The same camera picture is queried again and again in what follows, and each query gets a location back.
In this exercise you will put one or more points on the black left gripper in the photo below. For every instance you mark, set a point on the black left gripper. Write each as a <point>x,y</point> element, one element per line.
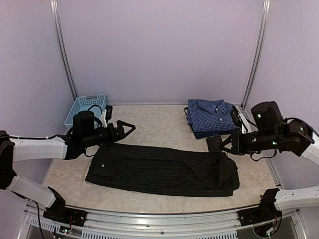
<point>113,136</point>

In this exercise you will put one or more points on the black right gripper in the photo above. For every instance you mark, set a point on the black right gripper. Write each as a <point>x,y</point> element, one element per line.
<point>238,148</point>

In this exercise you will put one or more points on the black pinstriped long sleeve shirt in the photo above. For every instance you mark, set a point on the black pinstriped long sleeve shirt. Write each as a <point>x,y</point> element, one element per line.
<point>164,171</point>

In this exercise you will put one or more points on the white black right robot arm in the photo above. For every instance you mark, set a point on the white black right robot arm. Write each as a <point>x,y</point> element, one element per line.
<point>278,134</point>

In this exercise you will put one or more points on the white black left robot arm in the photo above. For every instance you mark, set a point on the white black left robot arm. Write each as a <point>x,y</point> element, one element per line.
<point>87,131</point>

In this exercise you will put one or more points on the blue checked folded shirt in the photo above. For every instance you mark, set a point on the blue checked folded shirt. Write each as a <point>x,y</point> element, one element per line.
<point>205,115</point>

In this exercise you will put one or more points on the light blue plastic basket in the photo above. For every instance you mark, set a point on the light blue plastic basket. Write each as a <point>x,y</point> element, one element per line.
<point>96,104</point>

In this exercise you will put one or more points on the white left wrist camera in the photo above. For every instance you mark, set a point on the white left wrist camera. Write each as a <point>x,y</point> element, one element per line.
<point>106,115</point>

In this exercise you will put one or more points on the right aluminium corner post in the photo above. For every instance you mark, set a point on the right aluminium corner post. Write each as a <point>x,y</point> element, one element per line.
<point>258,52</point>

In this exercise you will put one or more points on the aluminium corner post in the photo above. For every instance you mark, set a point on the aluminium corner post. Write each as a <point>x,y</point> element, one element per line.
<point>258,52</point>
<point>62,48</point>

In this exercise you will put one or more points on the aluminium front rail frame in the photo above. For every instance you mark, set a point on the aluminium front rail frame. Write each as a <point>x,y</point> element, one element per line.
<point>100,224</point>

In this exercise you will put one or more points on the left aluminium corner post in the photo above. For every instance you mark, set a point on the left aluminium corner post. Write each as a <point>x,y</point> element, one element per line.
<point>62,48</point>

